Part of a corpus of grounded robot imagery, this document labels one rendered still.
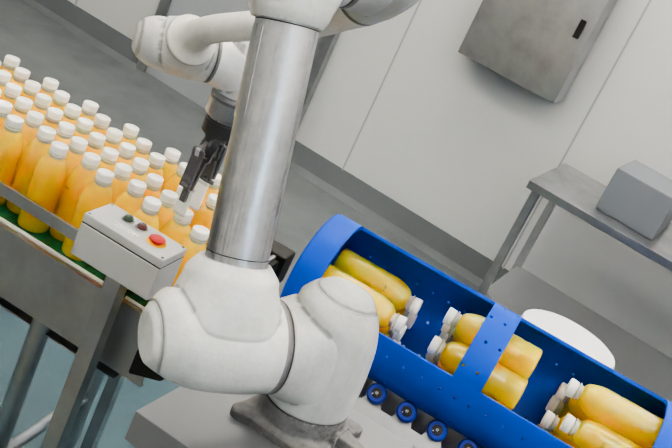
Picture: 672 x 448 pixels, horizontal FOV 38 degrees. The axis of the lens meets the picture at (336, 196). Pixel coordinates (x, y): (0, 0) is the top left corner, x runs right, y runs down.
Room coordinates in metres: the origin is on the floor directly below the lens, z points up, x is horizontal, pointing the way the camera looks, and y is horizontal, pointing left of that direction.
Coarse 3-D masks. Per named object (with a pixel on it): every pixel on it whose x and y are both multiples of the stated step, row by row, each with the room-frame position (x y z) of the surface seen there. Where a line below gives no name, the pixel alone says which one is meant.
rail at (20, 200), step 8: (0, 184) 1.97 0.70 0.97; (0, 192) 1.97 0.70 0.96; (8, 192) 1.97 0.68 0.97; (16, 192) 1.96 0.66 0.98; (8, 200) 1.97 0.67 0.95; (16, 200) 1.96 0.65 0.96; (24, 200) 1.96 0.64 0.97; (32, 200) 1.96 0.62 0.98; (24, 208) 1.96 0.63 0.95; (32, 208) 1.95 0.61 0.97; (40, 208) 1.95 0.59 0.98; (40, 216) 1.95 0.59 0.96; (48, 216) 1.94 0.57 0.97; (56, 216) 1.94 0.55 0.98; (48, 224) 1.94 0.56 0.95; (56, 224) 1.94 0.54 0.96; (64, 224) 1.93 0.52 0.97; (64, 232) 1.93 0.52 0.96; (72, 232) 1.93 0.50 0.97
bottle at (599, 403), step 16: (592, 384) 1.87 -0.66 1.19; (592, 400) 1.83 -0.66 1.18; (608, 400) 1.83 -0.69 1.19; (624, 400) 1.84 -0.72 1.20; (592, 416) 1.82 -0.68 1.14; (608, 416) 1.81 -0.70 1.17; (624, 416) 1.81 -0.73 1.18; (640, 416) 1.81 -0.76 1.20; (656, 416) 1.83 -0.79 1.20; (624, 432) 1.81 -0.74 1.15; (640, 432) 1.80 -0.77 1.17; (656, 432) 1.80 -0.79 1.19
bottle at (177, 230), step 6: (174, 216) 1.96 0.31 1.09; (168, 222) 1.95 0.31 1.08; (174, 222) 1.95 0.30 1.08; (180, 222) 1.94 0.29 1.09; (186, 222) 1.95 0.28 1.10; (162, 228) 1.95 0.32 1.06; (168, 228) 1.94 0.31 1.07; (174, 228) 1.94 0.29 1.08; (180, 228) 1.94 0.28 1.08; (186, 228) 1.95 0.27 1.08; (168, 234) 1.93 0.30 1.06; (174, 234) 1.93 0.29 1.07; (180, 234) 1.93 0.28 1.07; (186, 234) 1.94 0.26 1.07; (174, 240) 1.93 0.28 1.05; (180, 240) 1.93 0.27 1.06
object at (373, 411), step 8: (360, 400) 1.85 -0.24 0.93; (368, 400) 1.86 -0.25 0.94; (360, 408) 1.84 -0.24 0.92; (368, 408) 1.85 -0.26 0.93; (376, 408) 1.85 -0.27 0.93; (368, 416) 1.83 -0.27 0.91; (376, 416) 1.84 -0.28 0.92; (384, 416) 1.84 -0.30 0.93; (392, 416) 1.84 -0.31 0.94; (384, 424) 1.83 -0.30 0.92; (392, 424) 1.83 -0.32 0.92; (400, 424) 1.83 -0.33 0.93; (408, 424) 1.83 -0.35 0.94; (400, 432) 1.82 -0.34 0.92; (408, 432) 1.82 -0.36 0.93; (416, 432) 1.83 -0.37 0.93; (408, 440) 1.81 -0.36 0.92; (416, 440) 1.81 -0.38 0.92; (424, 440) 1.82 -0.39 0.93; (432, 440) 1.82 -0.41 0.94
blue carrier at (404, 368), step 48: (336, 240) 1.94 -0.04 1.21; (384, 240) 2.04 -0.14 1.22; (288, 288) 1.88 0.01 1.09; (432, 288) 2.08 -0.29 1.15; (384, 336) 1.83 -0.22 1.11; (432, 336) 2.07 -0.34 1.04; (480, 336) 1.83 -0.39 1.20; (528, 336) 2.01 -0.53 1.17; (384, 384) 1.86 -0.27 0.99; (432, 384) 1.80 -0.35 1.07; (480, 384) 1.78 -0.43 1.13; (528, 384) 2.02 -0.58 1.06; (624, 384) 1.94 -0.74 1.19; (480, 432) 1.78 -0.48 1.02; (528, 432) 1.75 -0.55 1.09
